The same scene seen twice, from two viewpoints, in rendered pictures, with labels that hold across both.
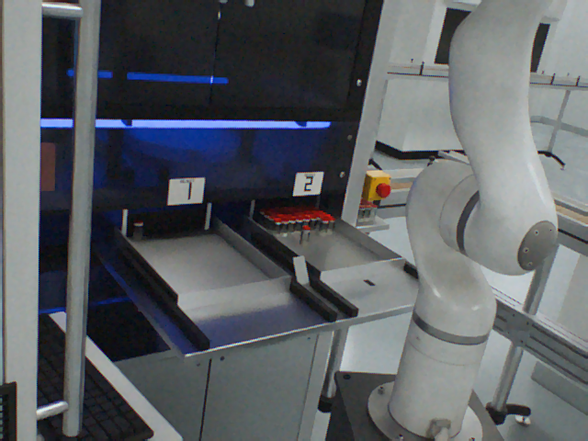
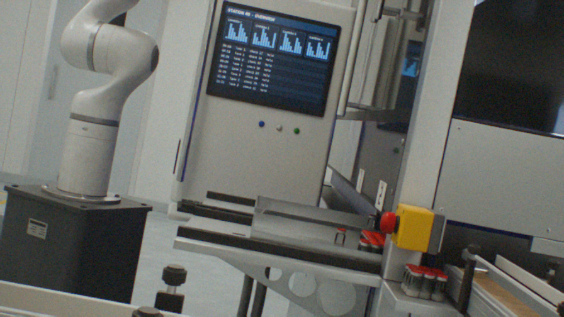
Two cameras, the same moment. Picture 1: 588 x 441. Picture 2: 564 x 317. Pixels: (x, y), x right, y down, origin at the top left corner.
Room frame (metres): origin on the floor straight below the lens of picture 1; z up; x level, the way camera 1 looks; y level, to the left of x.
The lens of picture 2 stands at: (2.27, -1.33, 1.14)
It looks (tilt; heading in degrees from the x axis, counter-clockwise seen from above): 3 degrees down; 127
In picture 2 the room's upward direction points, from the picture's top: 11 degrees clockwise
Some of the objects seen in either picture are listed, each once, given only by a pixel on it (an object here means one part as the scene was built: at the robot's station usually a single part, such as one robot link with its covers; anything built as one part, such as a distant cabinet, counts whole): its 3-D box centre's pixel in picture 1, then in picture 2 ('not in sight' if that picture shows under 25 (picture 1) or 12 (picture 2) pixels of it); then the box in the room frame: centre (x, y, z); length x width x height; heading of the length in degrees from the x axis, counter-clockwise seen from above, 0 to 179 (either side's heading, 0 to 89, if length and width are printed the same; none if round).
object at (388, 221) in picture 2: (382, 189); (391, 223); (1.70, -0.21, 1.00); 0.04 x 0.04 x 0.04; 39
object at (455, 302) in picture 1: (455, 244); (116, 75); (0.91, -0.24, 1.16); 0.19 x 0.12 x 0.24; 34
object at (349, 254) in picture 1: (321, 242); (328, 243); (1.49, -0.06, 0.90); 0.34 x 0.26 x 0.04; 39
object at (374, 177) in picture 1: (372, 184); (415, 228); (1.74, -0.18, 1.00); 0.08 x 0.07 x 0.07; 39
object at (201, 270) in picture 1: (198, 257); (318, 219); (1.28, 0.21, 0.90); 0.34 x 0.26 x 0.04; 39
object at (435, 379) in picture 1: (435, 373); (87, 158); (0.89, -0.26, 0.95); 0.19 x 0.19 x 0.18
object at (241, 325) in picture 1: (278, 272); (291, 235); (1.33, 0.03, 0.87); 0.70 x 0.48 x 0.02; 129
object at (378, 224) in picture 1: (357, 219); (426, 302); (1.78, -0.17, 0.87); 0.14 x 0.13 x 0.02; 39
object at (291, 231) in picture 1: (301, 225); (369, 246); (1.56, 0.00, 0.91); 0.18 x 0.02 x 0.05; 129
